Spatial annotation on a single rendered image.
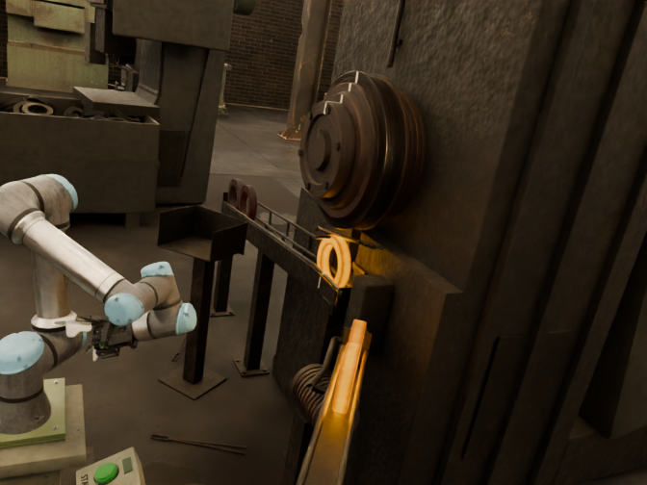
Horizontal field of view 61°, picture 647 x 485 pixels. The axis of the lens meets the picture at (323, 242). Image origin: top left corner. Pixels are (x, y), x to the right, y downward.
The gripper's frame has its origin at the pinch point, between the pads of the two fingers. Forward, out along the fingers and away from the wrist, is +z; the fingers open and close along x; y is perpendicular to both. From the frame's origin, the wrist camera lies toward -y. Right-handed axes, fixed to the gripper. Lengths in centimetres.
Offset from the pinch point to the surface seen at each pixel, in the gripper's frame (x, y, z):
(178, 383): 81, -29, 8
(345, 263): 21, -23, -74
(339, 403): -1, 34, -72
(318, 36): 278, -692, -48
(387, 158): -14, -26, -93
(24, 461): 11.1, 28.1, 12.0
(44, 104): 56, -249, 119
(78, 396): 24.7, 3.7, 11.4
